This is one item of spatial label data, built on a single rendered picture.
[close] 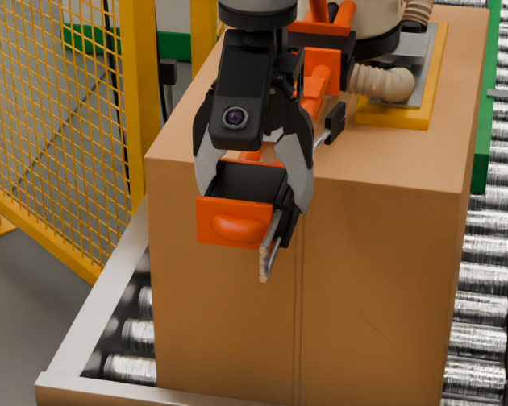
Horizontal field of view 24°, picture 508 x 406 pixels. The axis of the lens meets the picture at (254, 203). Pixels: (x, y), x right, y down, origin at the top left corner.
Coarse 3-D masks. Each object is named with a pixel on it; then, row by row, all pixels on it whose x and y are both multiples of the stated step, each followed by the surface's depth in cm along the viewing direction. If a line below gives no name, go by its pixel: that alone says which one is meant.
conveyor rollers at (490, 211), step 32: (448, 0) 304; (480, 0) 303; (480, 224) 212; (480, 256) 205; (480, 288) 198; (128, 320) 185; (480, 320) 190; (448, 352) 183; (480, 352) 182; (448, 384) 175; (480, 384) 174
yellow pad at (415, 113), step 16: (416, 32) 172; (432, 32) 176; (432, 48) 171; (384, 64) 166; (400, 64) 161; (416, 64) 166; (432, 64) 168; (416, 80) 162; (432, 80) 163; (416, 96) 158; (432, 96) 159; (368, 112) 155; (384, 112) 155; (400, 112) 155; (416, 112) 155; (416, 128) 154
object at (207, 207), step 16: (224, 160) 117; (240, 160) 116; (224, 176) 114; (240, 176) 114; (256, 176) 114; (272, 176) 114; (208, 192) 111; (224, 192) 111; (240, 192) 111; (256, 192) 111; (272, 192) 111; (208, 208) 111; (224, 208) 110; (240, 208) 110; (256, 208) 109; (272, 208) 109; (208, 224) 111; (208, 240) 112; (224, 240) 112; (272, 240) 111
